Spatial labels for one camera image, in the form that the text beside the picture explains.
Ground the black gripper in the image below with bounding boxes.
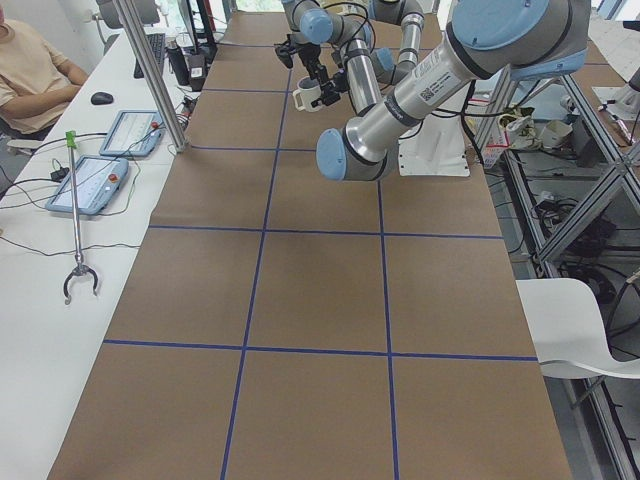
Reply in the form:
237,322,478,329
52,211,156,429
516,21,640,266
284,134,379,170
296,43,321,68
304,59,350,108

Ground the white ceramic mug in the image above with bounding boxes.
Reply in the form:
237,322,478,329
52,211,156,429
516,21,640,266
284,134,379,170
292,77,324,112

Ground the black box with label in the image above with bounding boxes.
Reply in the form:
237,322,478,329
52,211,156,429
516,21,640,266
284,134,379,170
186,54,207,92

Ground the black insulated bottle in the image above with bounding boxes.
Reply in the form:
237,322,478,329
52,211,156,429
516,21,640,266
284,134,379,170
166,39,189,86

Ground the black keyboard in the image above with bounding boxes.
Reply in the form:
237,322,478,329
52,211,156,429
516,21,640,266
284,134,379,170
132,32,166,80

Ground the far blue teach pendant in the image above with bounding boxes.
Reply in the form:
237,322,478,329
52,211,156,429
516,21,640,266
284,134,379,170
99,110,163,157

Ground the blue teach pendant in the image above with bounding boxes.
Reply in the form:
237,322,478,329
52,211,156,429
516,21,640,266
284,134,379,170
45,155,129,216
99,110,163,157

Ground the black computer mouse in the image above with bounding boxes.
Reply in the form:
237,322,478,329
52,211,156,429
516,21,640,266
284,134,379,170
90,91,114,106

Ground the near blue teach pendant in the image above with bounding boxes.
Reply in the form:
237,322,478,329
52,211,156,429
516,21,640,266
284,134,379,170
45,155,129,216

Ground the silver reacher grabber tool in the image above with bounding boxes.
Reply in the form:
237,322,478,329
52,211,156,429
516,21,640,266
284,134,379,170
63,130,98,305

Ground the person in beige shirt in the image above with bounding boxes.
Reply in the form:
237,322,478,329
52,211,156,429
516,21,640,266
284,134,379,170
1,17,88,139

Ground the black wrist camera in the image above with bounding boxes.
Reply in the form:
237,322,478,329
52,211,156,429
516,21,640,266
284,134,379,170
274,34,296,70

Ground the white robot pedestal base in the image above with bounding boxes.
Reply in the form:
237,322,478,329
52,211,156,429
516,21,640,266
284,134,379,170
398,115,470,177

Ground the aluminium frame post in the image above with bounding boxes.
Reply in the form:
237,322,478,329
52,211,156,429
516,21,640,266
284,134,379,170
113,0,187,153

